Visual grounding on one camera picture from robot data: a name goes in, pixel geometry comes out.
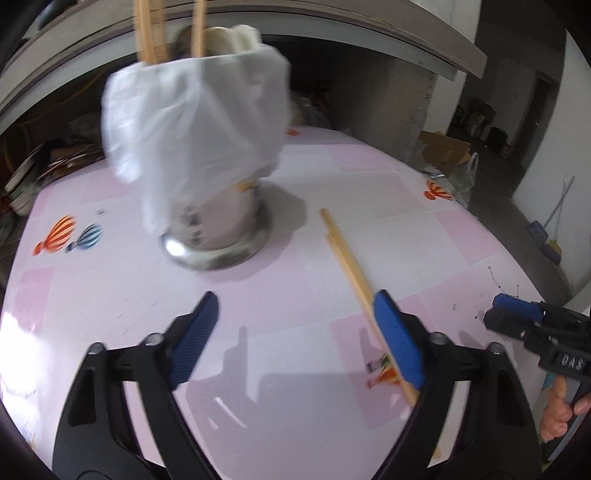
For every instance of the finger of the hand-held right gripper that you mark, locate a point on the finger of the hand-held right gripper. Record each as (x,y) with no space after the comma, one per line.
(505,323)
(512,303)

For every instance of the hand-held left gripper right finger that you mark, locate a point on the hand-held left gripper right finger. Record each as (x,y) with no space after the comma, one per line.
(399,341)

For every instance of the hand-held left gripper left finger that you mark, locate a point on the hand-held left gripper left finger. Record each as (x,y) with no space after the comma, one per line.
(196,337)

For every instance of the steel utensil holder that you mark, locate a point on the steel utensil holder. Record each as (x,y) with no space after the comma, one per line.
(221,221)

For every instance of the white plastic bag liner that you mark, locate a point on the white plastic bag liner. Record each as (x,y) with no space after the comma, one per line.
(194,115)

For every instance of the person's right hand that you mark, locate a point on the person's right hand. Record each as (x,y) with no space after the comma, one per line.
(556,415)

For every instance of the blue dustpan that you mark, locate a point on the blue dustpan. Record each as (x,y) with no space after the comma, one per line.
(545,240)

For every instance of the broom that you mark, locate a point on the broom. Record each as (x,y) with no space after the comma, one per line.
(561,203)

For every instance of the pile of plastic bags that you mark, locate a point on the pile of plastic bags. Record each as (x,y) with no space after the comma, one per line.
(461,180)

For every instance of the black bin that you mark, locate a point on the black bin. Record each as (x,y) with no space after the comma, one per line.
(498,138)

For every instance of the cardboard box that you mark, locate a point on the cardboard box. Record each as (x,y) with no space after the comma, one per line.
(443,147)

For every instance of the concrete kitchen counter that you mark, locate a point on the concrete kitchen counter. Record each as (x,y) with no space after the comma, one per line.
(369,27)

